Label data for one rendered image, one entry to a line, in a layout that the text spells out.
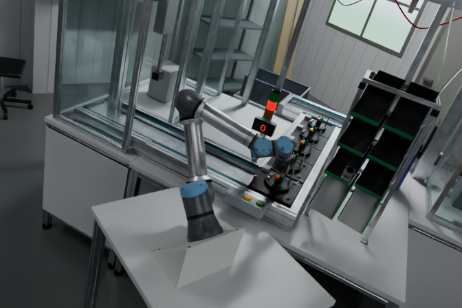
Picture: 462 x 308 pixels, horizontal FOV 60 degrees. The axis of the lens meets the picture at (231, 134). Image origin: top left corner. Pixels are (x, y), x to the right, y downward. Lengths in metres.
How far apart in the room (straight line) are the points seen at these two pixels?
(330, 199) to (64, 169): 1.57
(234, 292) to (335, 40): 5.32
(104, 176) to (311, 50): 5.01
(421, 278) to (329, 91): 4.23
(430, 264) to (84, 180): 2.16
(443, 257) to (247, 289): 1.44
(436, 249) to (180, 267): 1.70
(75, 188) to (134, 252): 1.00
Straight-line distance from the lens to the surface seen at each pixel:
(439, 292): 2.95
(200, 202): 1.63
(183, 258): 1.52
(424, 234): 2.72
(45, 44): 4.64
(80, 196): 2.64
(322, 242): 2.10
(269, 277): 1.80
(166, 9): 2.45
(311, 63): 6.83
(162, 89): 2.91
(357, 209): 2.08
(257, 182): 2.12
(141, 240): 1.78
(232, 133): 1.66
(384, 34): 6.12
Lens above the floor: 2.10
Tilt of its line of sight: 27 degrees down
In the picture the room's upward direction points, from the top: 16 degrees clockwise
